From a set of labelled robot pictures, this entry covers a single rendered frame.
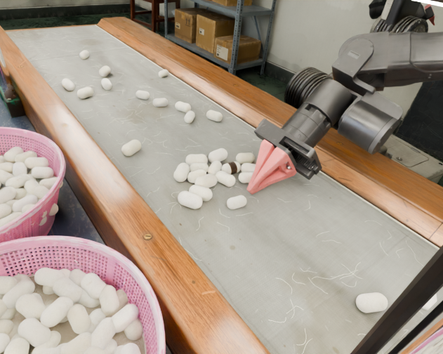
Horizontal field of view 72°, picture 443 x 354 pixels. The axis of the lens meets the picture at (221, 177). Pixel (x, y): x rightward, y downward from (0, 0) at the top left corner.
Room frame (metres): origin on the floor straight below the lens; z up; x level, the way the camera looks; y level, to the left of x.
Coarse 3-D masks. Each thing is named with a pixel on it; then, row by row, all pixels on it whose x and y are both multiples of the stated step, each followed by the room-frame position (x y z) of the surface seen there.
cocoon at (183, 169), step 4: (180, 164) 0.39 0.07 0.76; (184, 164) 0.39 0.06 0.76; (180, 168) 0.38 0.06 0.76; (184, 168) 0.38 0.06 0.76; (188, 168) 0.39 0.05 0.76; (176, 172) 0.37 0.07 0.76; (180, 172) 0.37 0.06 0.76; (184, 172) 0.37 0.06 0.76; (188, 172) 0.38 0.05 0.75; (176, 176) 0.37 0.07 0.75; (180, 176) 0.37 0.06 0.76; (184, 176) 0.37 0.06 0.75; (176, 180) 0.37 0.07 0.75; (180, 180) 0.37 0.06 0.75; (184, 180) 0.37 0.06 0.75
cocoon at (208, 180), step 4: (200, 176) 0.37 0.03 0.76; (204, 176) 0.37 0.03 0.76; (208, 176) 0.37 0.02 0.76; (212, 176) 0.37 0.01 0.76; (196, 180) 0.36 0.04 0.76; (200, 180) 0.36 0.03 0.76; (204, 180) 0.36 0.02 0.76; (208, 180) 0.36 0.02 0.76; (212, 180) 0.37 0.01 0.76; (216, 180) 0.37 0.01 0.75; (196, 184) 0.36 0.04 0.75; (200, 184) 0.35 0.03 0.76; (204, 184) 0.36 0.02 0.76; (208, 184) 0.36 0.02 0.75; (212, 184) 0.36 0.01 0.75
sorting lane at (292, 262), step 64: (64, 64) 0.80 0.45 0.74; (128, 64) 0.85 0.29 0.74; (128, 128) 0.52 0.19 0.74; (192, 128) 0.54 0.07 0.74; (256, 192) 0.37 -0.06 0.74; (320, 192) 0.39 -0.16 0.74; (192, 256) 0.23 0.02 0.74; (256, 256) 0.25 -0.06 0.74; (320, 256) 0.26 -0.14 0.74; (384, 256) 0.27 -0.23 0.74; (256, 320) 0.16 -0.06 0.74; (320, 320) 0.17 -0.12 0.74
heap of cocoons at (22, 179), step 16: (0, 160) 0.37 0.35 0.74; (16, 160) 0.38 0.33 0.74; (32, 160) 0.38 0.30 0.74; (0, 176) 0.33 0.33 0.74; (16, 176) 0.34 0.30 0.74; (32, 176) 0.35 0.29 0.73; (48, 176) 0.35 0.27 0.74; (0, 192) 0.30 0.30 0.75; (16, 192) 0.31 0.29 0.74; (32, 192) 0.31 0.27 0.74; (0, 208) 0.27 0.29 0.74; (16, 208) 0.28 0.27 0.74; (0, 224) 0.25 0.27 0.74
